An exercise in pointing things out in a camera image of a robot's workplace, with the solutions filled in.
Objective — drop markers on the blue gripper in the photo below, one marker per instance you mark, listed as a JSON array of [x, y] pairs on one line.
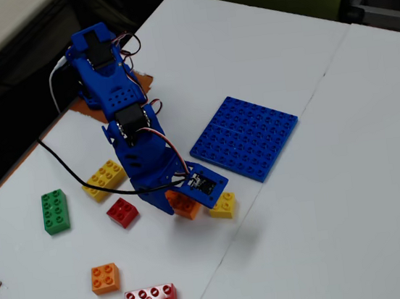
[[153, 196]]

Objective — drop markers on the orange 2x4 brick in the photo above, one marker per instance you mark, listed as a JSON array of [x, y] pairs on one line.
[[187, 209]]

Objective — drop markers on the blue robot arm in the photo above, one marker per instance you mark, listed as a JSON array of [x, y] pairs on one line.
[[120, 93]]

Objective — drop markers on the red 2x2 brick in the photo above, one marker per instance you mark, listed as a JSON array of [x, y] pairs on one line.
[[122, 213]]

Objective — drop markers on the yellow 2x4 brick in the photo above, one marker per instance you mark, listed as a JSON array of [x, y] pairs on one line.
[[104, 175]]

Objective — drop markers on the yellow 2x2 brick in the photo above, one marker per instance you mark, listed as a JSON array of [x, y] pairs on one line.
[[225, 210]]

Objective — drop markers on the orange 2x2 brick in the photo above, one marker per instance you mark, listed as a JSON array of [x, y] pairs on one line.
[[105, 279]]

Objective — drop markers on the green 2x4 brick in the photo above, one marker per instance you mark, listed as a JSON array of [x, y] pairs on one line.
[[55, 212]]

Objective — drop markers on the blue 8x8 brick plate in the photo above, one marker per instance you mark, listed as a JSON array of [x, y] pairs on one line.
[[246, 138]]

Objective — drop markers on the white foam board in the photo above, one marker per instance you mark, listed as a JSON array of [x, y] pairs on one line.
[[339, 212], [281, 37]]

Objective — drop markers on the metal chair base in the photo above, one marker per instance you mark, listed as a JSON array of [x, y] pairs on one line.
[[380, 10]]

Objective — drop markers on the blue plate wrist camera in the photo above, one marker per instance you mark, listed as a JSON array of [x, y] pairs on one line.
[[206, 184]]

